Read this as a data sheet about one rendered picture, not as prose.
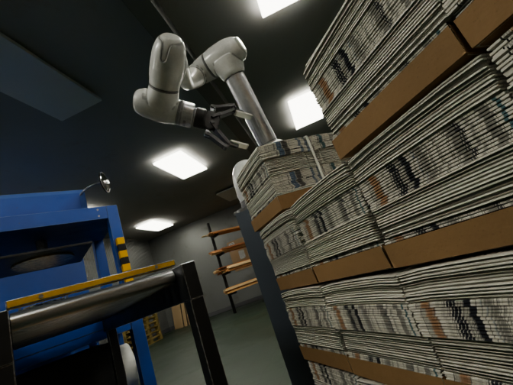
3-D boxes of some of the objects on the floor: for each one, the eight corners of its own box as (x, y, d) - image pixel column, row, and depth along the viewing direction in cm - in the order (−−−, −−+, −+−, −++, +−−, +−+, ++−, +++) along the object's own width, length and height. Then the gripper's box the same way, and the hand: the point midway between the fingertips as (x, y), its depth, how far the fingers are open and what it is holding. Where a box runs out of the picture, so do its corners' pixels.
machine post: (167, 425, 192) (117, 204, 233) (154, 434, 186) (104, 205, 227) (162, 424, 198) (114, 208, 239) (150, 432, 193) (102, 209, 233)
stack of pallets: (141, 345, 874) (135, 318, 894) (163, 338, 862) (157, 310, 882) (115, 358, 769) (109, 327, 789) (140, 350, 757) (133, 318, 777)
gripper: (199, 96, 118) (251, 111, 123) (186, 150, 108) (243, 164, 113) (201, 83, 112) (256, 100, 116) (188, 139, 102) (248, 155, 106)
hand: (247, 131), depth 114 cm, fingers open, 13 cm apart
